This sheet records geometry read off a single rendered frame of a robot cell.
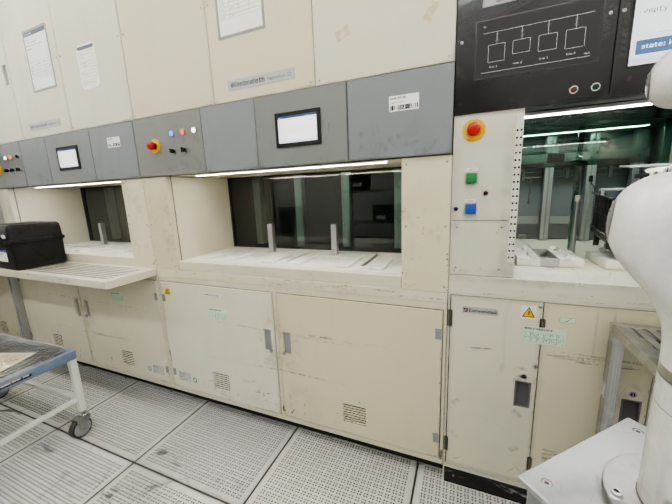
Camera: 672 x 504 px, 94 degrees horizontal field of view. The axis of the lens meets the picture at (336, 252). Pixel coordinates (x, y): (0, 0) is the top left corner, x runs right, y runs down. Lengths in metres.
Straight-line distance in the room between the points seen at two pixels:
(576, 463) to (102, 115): 2.22
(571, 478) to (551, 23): 1.08
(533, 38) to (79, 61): 2.07
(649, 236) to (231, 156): 1.35
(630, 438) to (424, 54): 1.08
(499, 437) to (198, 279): 1.48
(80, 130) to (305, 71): 1.39
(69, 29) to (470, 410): 2.59
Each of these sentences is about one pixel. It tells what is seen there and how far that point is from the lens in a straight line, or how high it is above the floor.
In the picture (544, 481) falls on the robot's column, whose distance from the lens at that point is 0.63.
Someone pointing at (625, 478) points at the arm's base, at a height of 0.77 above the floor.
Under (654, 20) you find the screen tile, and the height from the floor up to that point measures 1.57.
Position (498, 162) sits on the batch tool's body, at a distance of 1.15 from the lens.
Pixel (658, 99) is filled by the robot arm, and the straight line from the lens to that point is 0.83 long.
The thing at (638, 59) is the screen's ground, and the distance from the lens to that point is 1.25.
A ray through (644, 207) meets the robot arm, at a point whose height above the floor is 1.15.
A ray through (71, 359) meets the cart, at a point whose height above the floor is 0.42.
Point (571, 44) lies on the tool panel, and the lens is 1.22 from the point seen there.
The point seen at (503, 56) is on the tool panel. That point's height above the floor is 1.55.
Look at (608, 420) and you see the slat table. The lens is 1.38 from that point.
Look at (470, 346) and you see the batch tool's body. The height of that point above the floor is 0.61.
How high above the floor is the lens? 1.18
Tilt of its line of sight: 11 degrees down
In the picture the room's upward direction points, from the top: 2 degrees counter-clockwise
